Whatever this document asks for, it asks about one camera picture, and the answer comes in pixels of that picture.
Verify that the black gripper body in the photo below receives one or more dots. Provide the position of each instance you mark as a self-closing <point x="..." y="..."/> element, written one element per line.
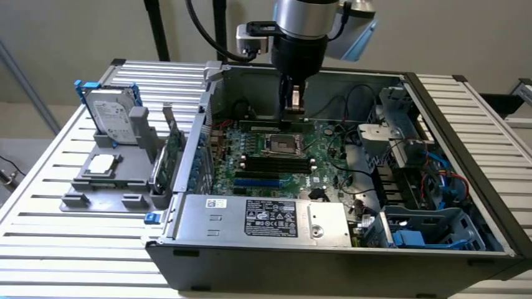
<point x="297" y="56"/>

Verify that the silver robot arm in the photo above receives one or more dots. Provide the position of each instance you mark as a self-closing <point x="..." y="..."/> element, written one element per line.
<point x="305" y="17"/>

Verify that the black RAM slot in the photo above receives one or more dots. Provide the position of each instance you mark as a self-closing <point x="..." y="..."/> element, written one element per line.
<point x="274" y="169"/>
<point x="276" y="165"/>
<point x="276" y="157"/>
<point x="276" y="161"/>

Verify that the blue expansion slot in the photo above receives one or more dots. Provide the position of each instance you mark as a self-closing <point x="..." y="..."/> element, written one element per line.
<point x="256" y="182"/>

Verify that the green Dell motherboard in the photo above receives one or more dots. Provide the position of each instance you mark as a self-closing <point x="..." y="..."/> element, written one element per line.
<point x="273" y="162"/>

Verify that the grey metal drive cage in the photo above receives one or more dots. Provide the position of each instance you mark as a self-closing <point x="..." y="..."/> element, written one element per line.
<point x="398" y="124"/>

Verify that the black open PC case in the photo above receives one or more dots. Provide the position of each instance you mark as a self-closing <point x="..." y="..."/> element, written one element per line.
<point x="332" y="193"/>

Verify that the green graphics card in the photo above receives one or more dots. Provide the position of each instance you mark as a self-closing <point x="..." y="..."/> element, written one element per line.
<point x="166" y="152"/>

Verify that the silver power supply unit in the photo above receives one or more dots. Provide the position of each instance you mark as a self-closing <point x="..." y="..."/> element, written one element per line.
<point x="265" y="219"/>

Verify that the grey plastic parts rack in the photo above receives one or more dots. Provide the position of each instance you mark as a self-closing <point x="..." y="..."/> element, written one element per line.
<point x="117" y="168"/>

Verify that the white-topped CPU chip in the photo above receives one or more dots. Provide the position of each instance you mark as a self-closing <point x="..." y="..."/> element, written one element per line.
<point x="100" y="164"/>

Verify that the small blue plastic clip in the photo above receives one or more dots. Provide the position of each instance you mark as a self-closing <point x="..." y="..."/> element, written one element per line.
<point x="152" y="217"/>

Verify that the blue plastic disk bay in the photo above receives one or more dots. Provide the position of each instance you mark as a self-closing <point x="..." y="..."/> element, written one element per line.
<point x="428" y="227"/>

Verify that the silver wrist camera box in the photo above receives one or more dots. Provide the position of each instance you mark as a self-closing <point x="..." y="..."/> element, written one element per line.
<point x="250" y="40"/>

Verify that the CPU socket with metal frame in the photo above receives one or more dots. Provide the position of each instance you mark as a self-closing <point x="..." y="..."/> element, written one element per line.
<point x="282" y="144"/>

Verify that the silver hard disk blue bracket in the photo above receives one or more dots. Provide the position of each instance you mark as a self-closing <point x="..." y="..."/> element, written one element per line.
<point x="108" y="113"/>

